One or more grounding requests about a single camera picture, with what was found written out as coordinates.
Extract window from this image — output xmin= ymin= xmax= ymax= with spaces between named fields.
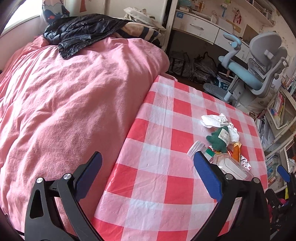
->
xmin=1 ymin=0 xmax=46 ymax=37

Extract beige canvas bag pile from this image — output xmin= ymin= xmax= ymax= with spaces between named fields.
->
xmin=124 ymin=7 xmax=165 ymax=30

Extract crumpled white tissue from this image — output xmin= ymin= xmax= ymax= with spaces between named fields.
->
xmin=201 ymin=113 xmax=240 ymax=144

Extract white bookshelf with books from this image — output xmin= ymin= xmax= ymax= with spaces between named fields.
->
xmin=257 ymin=71 xmax=295 ymax=193

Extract blue cartoon pillow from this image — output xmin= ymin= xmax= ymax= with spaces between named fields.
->
xmin=42 ymin=0 xmax=70 ymax=24

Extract white desk with drawers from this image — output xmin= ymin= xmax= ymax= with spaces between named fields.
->
xmin=172 ymin=9 xmax=253 ymax=62

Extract storage bags under desk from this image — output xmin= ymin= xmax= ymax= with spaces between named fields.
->
xmin=169 ymin=51 xmax=218 ymax=84

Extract pink duvet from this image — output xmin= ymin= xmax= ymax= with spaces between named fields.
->
xmin=1 ymin=37 xmax=170 ymax=231

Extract grey blue office chair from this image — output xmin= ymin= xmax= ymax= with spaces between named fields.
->
xmin=203 ymin=32 xmax=288 ymax=103

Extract green bottle white label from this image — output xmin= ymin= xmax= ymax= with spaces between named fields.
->
xmin=206 ymin=126 xmax=230 ymax=153

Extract black shiny jacket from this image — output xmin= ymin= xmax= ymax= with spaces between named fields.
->
xmin=43 ymin=14 xmax=129 ymax=60

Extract orange snack wrapper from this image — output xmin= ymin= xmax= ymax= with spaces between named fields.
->
xmin=208 ymin=141 xmax=242 ymax=163

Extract red white checkered tablecloth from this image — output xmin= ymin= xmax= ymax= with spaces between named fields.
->
xmin=92 ymin=76 xmax=268 ymax=240

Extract beige striped clothing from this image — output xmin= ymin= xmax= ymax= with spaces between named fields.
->
xmin=113 ymin=22 xmax=162 ymax=47

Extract clear plastic bottle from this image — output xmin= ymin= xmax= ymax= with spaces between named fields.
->
xmin=187 ymin=141 xmax=253 ymax=181

